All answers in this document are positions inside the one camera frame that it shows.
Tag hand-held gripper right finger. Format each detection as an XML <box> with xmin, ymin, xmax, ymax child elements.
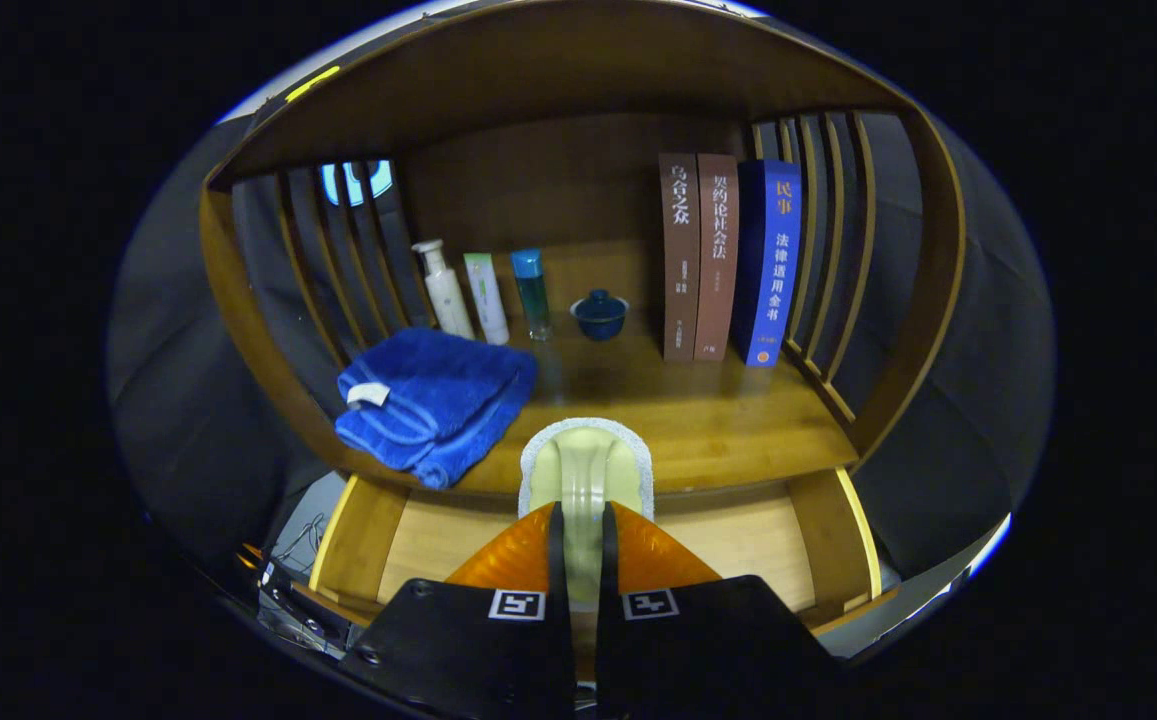
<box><xmin>595</xmin><ymin>502</ymin><xmax>839</xmax><ymax>720</ymax></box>

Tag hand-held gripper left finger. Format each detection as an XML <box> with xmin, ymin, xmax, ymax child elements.
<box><xmin>343</xmin><ymin>502</ymin><xmax>576</xmax><ymax>720</ymax></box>

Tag cream brush with white base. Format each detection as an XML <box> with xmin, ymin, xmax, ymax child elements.
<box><xmin>518</xmin><ymin>417</ymin><xmax>656</xmax><ymax>611</ymax></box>

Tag wooden countertop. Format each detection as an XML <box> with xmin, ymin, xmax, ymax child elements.
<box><xmin>338</xmin><ymin>330</ymin><xmax>859</xmax><ymax>496</ymax></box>

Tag brown wooden cabinet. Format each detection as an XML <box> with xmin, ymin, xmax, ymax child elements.
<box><xmin>200</xmin><ymin>0</ymin><xmax>969</xmax><ymax>501</ymax></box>

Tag folded blue towel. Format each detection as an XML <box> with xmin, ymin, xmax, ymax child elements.
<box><xmin>335</xmin><ymin>328</ymin><xmax>539</xmax><ymax>490</ymax></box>

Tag white green tube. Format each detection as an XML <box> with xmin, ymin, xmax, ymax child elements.
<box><xmin>463</xmin><ymin>252</ymin><xmax>511</xmax><ymax>346</ymax></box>

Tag dark blue lidded teacup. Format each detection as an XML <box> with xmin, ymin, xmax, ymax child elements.
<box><xmin>570</xmin><ymin>289</ymin><xmax>630</xmax><ymax>342</ymax></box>

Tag white pump bottle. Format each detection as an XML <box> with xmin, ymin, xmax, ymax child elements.
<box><xmin>412</xmin><ymin>239</ymin><xmax>476</xmax><ymax>341</ymax></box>

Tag teal bottle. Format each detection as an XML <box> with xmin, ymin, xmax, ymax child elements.
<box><xmin>510</xmin><ymin>248</ymin><xmax>553</xmax><ymax>342</ymax></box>

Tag blue book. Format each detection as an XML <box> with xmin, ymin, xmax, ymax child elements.
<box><xmin>733</xmin><ymin>159</ymin><xmax>803</xmax><ymax>369</ymax></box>

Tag reddish brown book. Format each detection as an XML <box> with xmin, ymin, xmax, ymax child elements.
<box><xmin>694</xmin><ymin>153</ymin><xmax>741</xmax><ymax>363</ymax></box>

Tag dark brown book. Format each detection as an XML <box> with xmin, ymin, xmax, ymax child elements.
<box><xmin>658</xmin><ymin>152</ymin><xmax>702</xmax><ymax>362</ymax></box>

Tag black device with wires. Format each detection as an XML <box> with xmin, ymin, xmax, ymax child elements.
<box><xmin>238</xmin><ymin>545</ymin><xmax>354</xmax><ymax>658</ymax></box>

